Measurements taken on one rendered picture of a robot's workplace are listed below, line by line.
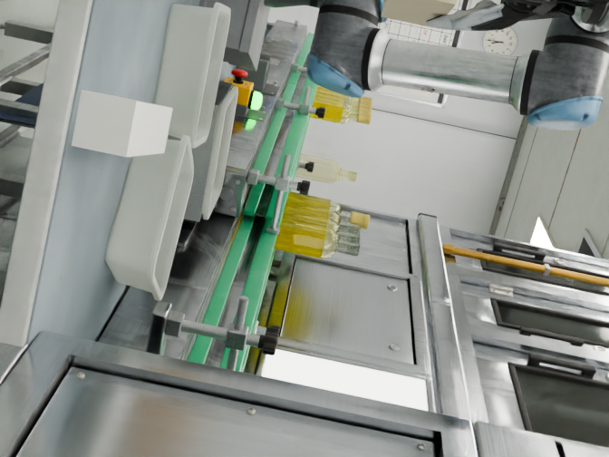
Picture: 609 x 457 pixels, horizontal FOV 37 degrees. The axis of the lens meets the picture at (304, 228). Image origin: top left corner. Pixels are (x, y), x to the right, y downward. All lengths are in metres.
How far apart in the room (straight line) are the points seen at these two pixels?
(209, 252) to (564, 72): 0.70
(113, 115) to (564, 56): 0.88
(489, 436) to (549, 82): 0.77
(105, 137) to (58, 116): 0.05
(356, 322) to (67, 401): 1.08
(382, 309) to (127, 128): 1.13
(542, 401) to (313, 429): 1.05
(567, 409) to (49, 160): 1.29
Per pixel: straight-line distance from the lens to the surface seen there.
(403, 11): 1.17
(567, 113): 1.61
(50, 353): 1.00
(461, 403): 1.76
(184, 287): 1.53
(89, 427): 0.92
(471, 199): 8.21
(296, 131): 2.22
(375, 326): 1.94
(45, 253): 1.00
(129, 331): 1.38
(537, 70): 1.62
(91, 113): 1.00
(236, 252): 1.73
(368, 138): 7.99
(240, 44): 1.66
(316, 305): 1.97
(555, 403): 1.96
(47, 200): 0.99
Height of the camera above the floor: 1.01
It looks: level
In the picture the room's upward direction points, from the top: 102 degrees clockwise
